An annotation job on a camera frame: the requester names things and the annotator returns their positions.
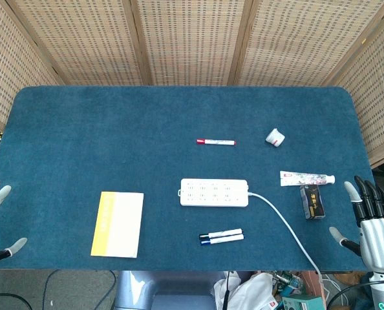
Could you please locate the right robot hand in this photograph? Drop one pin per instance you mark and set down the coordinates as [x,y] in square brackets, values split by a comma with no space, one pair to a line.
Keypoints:
[374,223]

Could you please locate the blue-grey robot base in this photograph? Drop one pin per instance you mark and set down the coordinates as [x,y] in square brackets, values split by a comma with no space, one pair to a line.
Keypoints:
[166,290]

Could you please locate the white power strip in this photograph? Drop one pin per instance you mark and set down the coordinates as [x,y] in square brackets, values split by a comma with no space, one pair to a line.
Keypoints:
[214,193]

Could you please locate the small black box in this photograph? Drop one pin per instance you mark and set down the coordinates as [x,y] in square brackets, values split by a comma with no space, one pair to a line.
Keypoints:
[312,203]

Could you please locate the white toothpaste tube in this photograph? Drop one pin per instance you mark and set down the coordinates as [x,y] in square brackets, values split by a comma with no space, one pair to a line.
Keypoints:
[303,179]

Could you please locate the teal cardboard box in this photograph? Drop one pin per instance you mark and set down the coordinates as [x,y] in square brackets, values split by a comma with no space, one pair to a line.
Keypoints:
[302,303]

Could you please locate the yellow and white booklet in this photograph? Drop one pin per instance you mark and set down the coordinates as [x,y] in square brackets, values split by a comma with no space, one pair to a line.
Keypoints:
[118,219]

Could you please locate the white plastic bag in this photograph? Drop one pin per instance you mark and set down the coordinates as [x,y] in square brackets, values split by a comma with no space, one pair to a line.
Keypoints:
[247,292]

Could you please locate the blue capped whiteboard marker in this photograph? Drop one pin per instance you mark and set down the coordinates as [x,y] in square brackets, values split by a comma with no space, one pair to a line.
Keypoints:
[222,240]

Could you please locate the black capped whiteboard marker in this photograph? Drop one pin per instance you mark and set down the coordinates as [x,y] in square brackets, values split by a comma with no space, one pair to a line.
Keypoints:
[221,233]

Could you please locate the red capped whiteboard marker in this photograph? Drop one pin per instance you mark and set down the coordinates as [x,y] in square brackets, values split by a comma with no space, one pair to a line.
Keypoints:
[216,142]

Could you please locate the blue table mat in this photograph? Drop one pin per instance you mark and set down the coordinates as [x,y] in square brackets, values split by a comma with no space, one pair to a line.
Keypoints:
[179,129]

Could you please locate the woven bamboo folding screen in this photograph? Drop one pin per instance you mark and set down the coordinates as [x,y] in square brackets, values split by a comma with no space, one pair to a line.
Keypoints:
[192,42]

